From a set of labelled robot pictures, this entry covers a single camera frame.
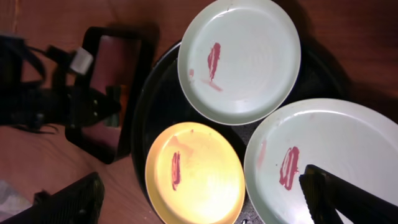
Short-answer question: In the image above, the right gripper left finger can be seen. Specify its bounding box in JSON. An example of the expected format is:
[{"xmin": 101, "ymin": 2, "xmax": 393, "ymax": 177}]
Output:
[{"xmin": 2, "ymin": 172, "xmax": 104, "ymax": 224}]

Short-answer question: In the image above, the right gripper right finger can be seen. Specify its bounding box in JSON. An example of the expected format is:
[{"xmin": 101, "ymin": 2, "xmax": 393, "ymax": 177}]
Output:
[{"xmin": 298, "ymin": 164, "xmax": 397, "ymax": 224}]

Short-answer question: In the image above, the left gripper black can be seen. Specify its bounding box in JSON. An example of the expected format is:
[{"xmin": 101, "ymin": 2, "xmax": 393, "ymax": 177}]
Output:
[{"xmin": 30, "ymin": 46, "xmax": 121, "ymax": 128}]

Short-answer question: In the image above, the light green plate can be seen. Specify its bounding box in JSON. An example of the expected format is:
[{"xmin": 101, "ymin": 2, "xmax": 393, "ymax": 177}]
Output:
[
  {"xmin": 244, "ymin": 98, "xmax": 397, "ymax": 223},
  {"xmin": 177, "ymin": 0, "xmax": 301, "ymax": 126}
]

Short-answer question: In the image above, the light green plate top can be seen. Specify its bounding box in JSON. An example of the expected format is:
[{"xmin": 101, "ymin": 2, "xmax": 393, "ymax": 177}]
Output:
[{"xmin": 177, "ymin": 0, "xmax": 301, "ymax": 126}]

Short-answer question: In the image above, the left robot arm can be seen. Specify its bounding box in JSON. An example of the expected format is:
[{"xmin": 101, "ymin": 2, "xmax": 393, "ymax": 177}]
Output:
[{"xmin": 1, "ymin": 35, "xmax": 121, "ymax": 133}]

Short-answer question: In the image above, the rectangular black brown tray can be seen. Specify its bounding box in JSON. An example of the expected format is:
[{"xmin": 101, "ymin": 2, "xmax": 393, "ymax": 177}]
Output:
[{"xmin": 65, "ymin": 26, "xmax": 159, "ymax": 164}]

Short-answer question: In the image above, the round black tray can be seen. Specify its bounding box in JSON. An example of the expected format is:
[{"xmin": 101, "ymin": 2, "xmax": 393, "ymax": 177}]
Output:
[{"xmin": 130, "ymin": 40, "xmax": 349, "ymax": 224}]

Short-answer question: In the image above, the yellow plate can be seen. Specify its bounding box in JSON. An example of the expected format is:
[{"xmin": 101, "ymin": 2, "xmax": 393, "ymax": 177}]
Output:
[{"xmin": 145, "ymin": 122, "xmax": 246, "ymax": 223}]

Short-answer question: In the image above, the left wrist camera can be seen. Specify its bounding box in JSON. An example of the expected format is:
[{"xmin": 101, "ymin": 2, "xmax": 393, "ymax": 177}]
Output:
[{"xmin": 70, "ymin": 47, "xmax": 93, "ymax": 75}]

